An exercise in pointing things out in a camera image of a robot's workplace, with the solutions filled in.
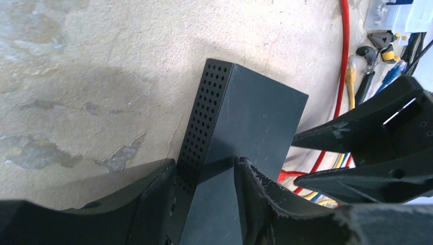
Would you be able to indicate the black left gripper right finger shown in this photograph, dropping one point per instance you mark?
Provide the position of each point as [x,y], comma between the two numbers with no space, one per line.
[271,214]

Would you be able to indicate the clear plastic parts box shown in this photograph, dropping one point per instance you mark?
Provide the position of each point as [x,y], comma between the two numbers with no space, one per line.
[399,16]

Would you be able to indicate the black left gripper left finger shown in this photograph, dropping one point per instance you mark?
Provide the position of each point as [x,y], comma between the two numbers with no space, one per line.
[135,214]

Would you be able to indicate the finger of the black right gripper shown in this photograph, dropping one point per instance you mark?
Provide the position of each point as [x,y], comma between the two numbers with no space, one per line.
[395,123]
[395,182]

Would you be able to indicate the black network switch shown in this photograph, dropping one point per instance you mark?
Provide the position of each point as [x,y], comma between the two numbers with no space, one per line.
[237,112]

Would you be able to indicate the black yellow pliers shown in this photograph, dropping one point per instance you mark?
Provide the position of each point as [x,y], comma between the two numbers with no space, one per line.
[383,48]

